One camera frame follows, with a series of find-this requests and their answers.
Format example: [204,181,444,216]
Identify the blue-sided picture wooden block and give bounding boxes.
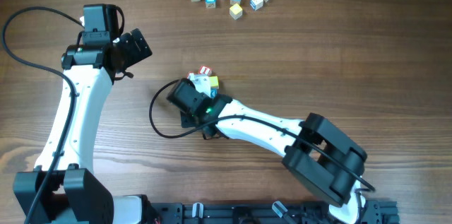
[210,88,218,98]

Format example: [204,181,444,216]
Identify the yellow S wooden block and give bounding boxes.
[209,76,220,89]

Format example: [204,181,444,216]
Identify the red I wooden block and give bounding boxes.
[198,66,213,76]

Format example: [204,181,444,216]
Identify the red A wooden block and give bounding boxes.
[187,71,195,79]

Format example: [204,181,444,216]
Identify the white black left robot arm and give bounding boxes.
[13,4,160,223]

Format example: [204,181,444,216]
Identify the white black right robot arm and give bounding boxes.
[167,78,368,223]

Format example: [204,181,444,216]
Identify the blue wooden block left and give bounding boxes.
[205,0,216,8]

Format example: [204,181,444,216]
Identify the yellow-sided wooden block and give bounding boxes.
[230,4,243,20]

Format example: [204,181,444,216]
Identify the plain picture wooden block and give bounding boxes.
[250,0,264,11]

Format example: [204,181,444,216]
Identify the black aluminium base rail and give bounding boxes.
[151,200,400,224]

